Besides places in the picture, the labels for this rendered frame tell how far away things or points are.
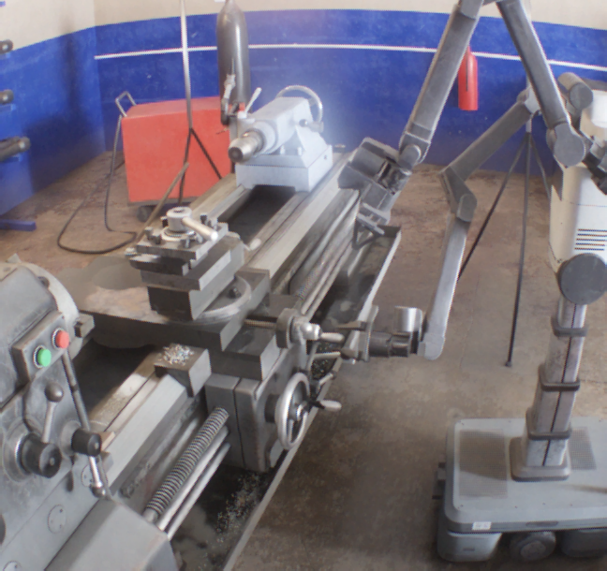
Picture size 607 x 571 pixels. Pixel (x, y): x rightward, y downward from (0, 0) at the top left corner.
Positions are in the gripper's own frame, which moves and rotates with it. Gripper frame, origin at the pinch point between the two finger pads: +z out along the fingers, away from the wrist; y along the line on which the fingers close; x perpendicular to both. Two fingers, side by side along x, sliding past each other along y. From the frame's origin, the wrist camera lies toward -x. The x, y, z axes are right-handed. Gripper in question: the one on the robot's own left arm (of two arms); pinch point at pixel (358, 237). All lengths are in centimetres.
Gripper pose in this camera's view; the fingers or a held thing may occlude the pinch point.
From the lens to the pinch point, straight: 156.7
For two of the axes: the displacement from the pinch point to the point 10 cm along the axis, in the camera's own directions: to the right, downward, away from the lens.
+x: 8.8, 4.8, 0.6
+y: -1.8, 4.3, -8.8
